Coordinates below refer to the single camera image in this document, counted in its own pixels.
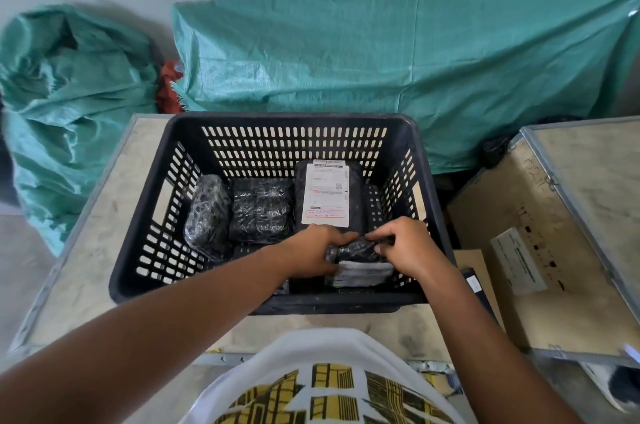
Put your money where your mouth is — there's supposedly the person's left hand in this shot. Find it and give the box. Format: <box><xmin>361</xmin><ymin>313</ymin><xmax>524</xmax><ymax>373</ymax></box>
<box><xmin>279</xmin><ymin>225</ymin><xmax>359</xmax><ymax>280</ymax></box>

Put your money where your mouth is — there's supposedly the person's right hand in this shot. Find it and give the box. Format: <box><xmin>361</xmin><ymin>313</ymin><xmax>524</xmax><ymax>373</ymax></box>
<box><xmin>365</xmin><ymin>217</ymin><xmax>448</xmax><ymax>282</ymax></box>

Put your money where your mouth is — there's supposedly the small black parcel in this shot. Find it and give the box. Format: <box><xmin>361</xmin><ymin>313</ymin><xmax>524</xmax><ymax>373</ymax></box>
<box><xmin>325</xmin><ymin>237</ymin><xmax>396</xmax><ymax>264</ymax></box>

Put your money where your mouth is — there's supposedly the person's right forearm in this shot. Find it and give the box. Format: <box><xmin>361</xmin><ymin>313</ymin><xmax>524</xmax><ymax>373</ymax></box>
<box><xmin>414</xmin><ymin>259</ymin><xmax>585</xmax><ymax>424</ymax></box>

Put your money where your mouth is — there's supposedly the person's left forearm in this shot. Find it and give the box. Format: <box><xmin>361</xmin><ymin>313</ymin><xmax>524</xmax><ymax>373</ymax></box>
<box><xmin>0</xmin><ymin>244</ymin><xmax>292</xmax><ymax>424</ymax></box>

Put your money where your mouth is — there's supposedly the grey parcel with white label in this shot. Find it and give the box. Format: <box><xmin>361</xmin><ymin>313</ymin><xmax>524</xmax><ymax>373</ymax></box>
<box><xmin>325</xmin><ymin>261</ymin><xmax>396</xmax><ymax>288</ymax></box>

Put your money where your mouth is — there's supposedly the black parcel with shipping label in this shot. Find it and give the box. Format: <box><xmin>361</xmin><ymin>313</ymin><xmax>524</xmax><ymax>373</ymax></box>
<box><xmin>293</xmin><ymin>159</ymin><xmax>369</xmax><ymax>235</ymax></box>

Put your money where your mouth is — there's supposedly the square black wrapped parcel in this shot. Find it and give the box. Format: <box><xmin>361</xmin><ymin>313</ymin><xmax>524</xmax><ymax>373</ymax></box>
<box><xmin>228</xmin><ymin>177</ymin><xmax>295</xmax><ymax>245</ymax></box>

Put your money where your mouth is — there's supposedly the dark blue flat packet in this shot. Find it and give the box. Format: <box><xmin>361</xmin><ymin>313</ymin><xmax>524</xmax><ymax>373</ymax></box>
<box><xmin>461</xmin><ymin>268</ymin><xmax>502</xmax><ymax>325</ymax></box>

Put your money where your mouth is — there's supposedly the black plastic slotted crate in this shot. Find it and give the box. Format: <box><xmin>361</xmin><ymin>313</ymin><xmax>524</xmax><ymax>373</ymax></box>
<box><xmin>108</xmin><ymin>112</ymin><xmax>457</xmax><ymax>315</ymax></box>

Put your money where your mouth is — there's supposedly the white shirt with yellow print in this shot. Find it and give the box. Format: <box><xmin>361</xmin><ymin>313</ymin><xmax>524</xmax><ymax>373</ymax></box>
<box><xmin>179</xmin><ymin>328</ymin><xmax>467</xmax><ymax>424</ymax></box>

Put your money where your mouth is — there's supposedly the black bubble wrapped parcel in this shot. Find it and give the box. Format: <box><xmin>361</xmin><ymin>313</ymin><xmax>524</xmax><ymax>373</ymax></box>
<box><xmin>183</xmin><ymin>174</ymin><xmax>233</xmax><ymax>260</ymax></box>

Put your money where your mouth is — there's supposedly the black plastic bag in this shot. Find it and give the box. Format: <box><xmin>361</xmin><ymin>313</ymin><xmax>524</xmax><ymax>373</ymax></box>
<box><xmin>481</xmin><ymin>135</ymin><xmax>512</xmax><ymax>169</ymax></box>

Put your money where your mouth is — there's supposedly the large green woven tarp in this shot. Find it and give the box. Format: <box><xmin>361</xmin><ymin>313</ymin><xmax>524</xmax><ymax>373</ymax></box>
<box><xmin>171</xmin><ymin>0</ymin><xmax>640</xmax><ymax>175</ymax></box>

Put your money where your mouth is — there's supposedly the plywood crate with metal edges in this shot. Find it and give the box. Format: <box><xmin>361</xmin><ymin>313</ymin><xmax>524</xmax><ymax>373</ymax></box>
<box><xmin>446</xmin><ymin>116</ymin><xmax>640</xmax><ymax>369</ymax></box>
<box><xmin>7</xmin><ymin>113</ymin><xmax>453</xmax><ymax>368</ymax></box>

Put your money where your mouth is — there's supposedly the red orange cloth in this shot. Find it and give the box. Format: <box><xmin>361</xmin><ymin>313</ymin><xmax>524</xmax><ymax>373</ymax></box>
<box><xmin>155</xmin><ymin>60</ymin><xmax>184</xmax><ymax>114</ymax></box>

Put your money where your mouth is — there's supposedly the white and black bag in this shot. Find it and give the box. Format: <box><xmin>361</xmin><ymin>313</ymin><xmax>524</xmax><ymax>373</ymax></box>
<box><xmin>579</xmin><ymin>361</ymin><xmax>640</xmax><ymax>414</ymax></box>

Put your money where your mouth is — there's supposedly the crumpled green woven sack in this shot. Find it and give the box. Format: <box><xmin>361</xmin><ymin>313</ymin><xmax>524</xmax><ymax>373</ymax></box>
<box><xmin>0</xmin><ymin>4</ymin><xmax>162</xmax><ymax>257</ymax></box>

